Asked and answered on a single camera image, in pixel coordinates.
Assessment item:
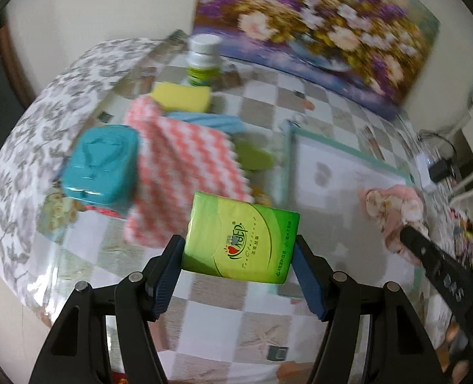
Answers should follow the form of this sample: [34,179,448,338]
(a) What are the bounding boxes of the pink floral cloth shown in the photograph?
[361,185,429,266]

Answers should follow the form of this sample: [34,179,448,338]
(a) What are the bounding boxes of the green tissue pack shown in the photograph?
[182,192,300,284]

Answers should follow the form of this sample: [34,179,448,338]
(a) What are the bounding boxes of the pink white zigzag towel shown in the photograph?
[124,96,253,248]

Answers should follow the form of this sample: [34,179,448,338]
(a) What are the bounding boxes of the green microfiber cloth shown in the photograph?
[234,140,275,172]

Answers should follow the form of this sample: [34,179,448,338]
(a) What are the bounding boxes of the yellow sponge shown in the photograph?
[150,82,211,113]

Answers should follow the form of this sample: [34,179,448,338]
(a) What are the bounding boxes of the blue face masks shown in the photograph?
[165,112,245,135]

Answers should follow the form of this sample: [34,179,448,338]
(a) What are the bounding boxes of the yellow round pouch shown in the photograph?
[253,192,273,207]

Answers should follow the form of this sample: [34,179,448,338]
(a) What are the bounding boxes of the colourful toys pile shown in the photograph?
[449,208,473,271]

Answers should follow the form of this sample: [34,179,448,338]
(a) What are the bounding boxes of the black power adapter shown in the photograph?
[428,159,454,184]

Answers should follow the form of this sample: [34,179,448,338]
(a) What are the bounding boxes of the patterned plastic table cover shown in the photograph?
[24,29,473,384]

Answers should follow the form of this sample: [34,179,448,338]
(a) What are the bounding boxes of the white power strip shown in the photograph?
[415,153,437,193]

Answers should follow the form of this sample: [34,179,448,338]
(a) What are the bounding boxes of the white tray teal rim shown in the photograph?
[279,121,422,301]

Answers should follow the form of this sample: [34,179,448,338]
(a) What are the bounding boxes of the teal plastic toy box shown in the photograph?
[60,125,139,218]

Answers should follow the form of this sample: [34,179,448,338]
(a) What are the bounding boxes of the grey floral tablecloth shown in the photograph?
[0,38,158,309]

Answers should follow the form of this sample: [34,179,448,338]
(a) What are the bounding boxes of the floral painting canvas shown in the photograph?
[193,0,440,120]

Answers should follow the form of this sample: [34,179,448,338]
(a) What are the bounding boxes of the white green pill bottle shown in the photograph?
[187,34,223,87]

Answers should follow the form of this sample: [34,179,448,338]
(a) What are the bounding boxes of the black power cable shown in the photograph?
[418,128,460,165]

